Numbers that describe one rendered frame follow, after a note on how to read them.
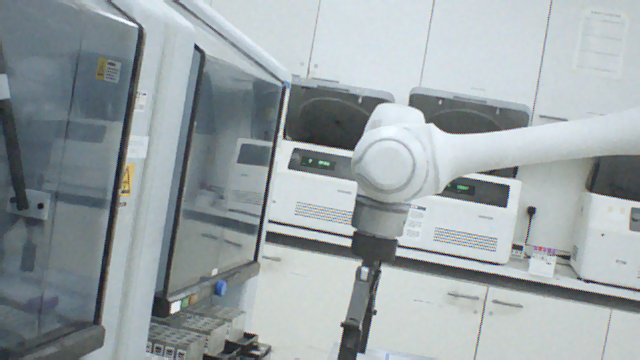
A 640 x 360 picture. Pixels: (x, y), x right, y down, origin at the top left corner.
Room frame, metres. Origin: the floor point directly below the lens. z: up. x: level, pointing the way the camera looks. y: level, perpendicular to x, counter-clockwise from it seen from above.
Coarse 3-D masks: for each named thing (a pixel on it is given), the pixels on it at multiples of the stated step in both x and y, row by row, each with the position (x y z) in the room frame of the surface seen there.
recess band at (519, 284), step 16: (272, 240) 3.89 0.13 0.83; (288, 240) 3.88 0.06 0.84; (304, 240) 3.87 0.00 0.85; (352, 256) 3.83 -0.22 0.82; (400, 256) 3.79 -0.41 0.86; (432, 272) 3.77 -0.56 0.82; (448, 272) 3.75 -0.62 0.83; (464, 272) 3.74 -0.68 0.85; (480, 272) 3.73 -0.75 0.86; (512, 288) 3.70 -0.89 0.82; (528, 288) 3.69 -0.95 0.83; (544, 288) 3.68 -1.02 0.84; (560, 288) 3.67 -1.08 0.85; (608, 304) 3.63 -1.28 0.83; (624, 304) 3.62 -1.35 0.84
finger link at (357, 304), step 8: (360, 272) 1.40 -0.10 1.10; (368, 272) 1.40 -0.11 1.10; (368, 280) 1.40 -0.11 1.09; (360, 288) 1.40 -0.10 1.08; (368, 288) 1.40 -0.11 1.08; (352, 296) 1.39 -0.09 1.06; (360, 296) 1.39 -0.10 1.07; (352, 304) 1.39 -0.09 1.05; (360, 304) 1.39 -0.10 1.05; (352, 312) 1.38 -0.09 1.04; (360, 312) 1.38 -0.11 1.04; (344, 320) 1.38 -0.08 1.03; (360, 320) 1.37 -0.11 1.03
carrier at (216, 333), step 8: (208, 328) 1.80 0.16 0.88; (216, 328) 1.81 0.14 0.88; (224, 328) 1.86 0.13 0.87; (208, 336) 1.78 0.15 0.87; (216, 336) 1.81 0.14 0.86; (224, 336) 1.87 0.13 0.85; (208, 344) 1.78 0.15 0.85; (216, 344) 1.82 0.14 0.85; (224, 344) 1.88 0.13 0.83; (208, 352) 1.78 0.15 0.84; (216, 352) 1.83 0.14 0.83
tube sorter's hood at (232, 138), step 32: (224, 64) 1.58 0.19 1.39; (256, 64) 1.99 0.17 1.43; (224, 96) 1.61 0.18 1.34; (256, 96) 1.82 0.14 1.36; (192, 128) 1.46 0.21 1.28; (224, 128) 1.64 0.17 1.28; (256, 128) 1.86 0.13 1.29; (192, 160) 1.49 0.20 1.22; (224, 160) 1.68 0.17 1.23; (256, 160) 1.91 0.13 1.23; (192, 192) 1.52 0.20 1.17; (224, 192) 1.71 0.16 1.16; (256, 192) 1.95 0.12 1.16; (192, 224) 1.55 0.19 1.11; (224, 224) 1.74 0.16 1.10; (256, 224) 2.00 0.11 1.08; (192, 256) 1.58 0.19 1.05; (224, 256) 1.78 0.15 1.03; (256, 256) 2.04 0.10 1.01; (192, 288) 1.59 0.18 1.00
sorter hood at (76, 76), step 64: (0, 0) 0.85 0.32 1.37; (64, 0) 0.98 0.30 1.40; (0, 64) 0.87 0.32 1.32; (64, 64) 1.00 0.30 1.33; (128, 64) 1.17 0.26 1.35; (0, 128) 0.88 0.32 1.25; (64, 128) 1.02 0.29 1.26; (128, 128) 1.20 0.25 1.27; (0, 192) 0.90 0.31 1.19; (64, 192) 1.05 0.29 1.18; (0, 256) 0.92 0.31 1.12; (64, 256) 1.07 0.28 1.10; (0, 320) 0.94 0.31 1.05; (64, 320) 1.10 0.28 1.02
